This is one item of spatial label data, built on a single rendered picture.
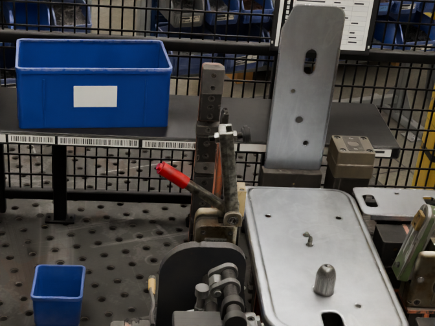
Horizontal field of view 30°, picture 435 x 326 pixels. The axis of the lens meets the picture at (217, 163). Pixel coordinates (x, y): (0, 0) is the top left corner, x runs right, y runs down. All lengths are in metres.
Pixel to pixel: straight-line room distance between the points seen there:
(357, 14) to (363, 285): 0.71
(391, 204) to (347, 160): 0.12
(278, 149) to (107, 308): 0.48
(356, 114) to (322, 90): 0.29
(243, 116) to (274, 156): 0.18
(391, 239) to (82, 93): 0.66
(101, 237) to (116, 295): 0.22
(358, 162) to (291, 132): 0.15
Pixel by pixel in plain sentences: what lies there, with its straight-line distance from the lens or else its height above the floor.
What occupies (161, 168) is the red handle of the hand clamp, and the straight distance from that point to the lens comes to 1.29.
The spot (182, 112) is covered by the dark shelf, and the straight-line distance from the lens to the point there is 1.75.
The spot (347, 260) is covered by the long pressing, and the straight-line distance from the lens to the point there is 1.38.
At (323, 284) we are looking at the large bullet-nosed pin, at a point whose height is 1.02.
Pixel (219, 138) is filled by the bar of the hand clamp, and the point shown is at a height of 1.20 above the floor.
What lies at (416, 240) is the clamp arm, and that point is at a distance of 1.36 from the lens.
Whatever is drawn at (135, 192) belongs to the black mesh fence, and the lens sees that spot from 1.97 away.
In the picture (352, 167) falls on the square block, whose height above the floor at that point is 1.03.
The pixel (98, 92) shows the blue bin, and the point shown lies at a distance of 1.63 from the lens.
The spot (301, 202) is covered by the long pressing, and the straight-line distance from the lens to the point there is 1.52.
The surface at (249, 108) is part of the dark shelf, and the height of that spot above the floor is 1.03.
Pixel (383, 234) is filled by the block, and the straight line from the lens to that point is 1.51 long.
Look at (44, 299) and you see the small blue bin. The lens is 1.59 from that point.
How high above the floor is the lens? 1.77
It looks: 28 degrees down
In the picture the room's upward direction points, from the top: 5 degrees clockwise
